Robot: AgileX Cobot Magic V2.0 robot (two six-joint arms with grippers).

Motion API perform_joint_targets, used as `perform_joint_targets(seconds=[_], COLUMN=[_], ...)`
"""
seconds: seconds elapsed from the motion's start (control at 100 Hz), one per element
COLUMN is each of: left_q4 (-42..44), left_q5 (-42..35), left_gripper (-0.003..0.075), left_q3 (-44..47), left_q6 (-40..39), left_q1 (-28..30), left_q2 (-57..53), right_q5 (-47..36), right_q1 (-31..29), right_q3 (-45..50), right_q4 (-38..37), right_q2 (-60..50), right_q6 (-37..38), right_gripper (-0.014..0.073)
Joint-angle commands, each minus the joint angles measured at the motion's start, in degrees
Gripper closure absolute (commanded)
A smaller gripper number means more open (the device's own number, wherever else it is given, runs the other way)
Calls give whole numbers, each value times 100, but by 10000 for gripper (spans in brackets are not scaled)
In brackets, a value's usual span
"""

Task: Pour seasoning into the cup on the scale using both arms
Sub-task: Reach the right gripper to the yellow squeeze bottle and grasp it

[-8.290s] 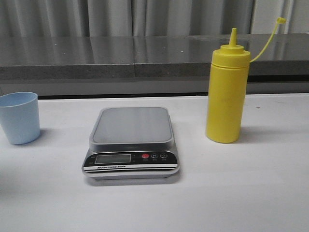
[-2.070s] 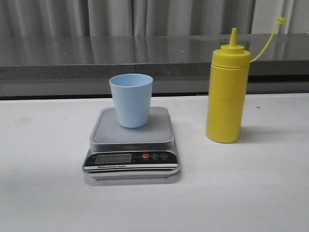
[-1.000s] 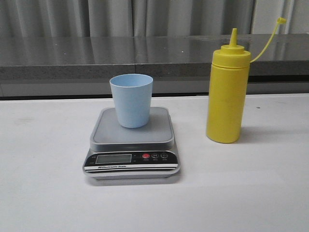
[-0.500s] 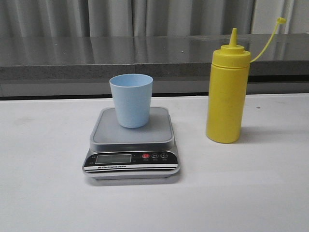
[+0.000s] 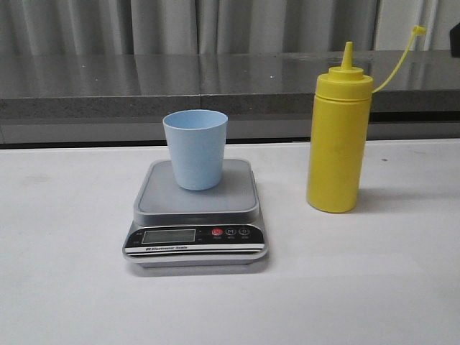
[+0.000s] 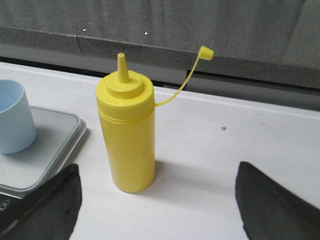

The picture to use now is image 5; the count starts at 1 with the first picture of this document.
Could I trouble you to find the grey stone counter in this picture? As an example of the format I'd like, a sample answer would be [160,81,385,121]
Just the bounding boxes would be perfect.
[1,50,459,148]

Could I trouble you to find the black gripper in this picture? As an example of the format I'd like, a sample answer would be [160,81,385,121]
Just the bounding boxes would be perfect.
[449,27,460,57]

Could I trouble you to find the grey curtain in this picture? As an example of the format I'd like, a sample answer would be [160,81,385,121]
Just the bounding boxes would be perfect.
[1,1,459,55]

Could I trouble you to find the yellow squeeze bottle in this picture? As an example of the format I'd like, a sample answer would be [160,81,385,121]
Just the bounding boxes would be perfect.
[306,41,408,213]

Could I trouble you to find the light blue plastic cup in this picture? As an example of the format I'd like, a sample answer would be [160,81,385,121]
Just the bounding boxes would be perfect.
[162,109,228,190]

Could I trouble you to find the grey digital kitchen scale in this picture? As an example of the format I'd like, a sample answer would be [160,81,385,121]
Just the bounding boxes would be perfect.
[122,159,269,269]

